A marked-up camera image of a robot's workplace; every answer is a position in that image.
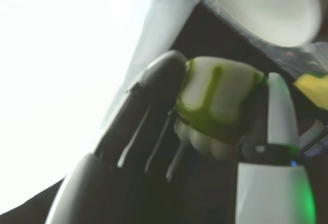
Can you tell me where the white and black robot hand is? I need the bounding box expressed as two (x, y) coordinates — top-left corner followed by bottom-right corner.
(45, 50), (317, 224)

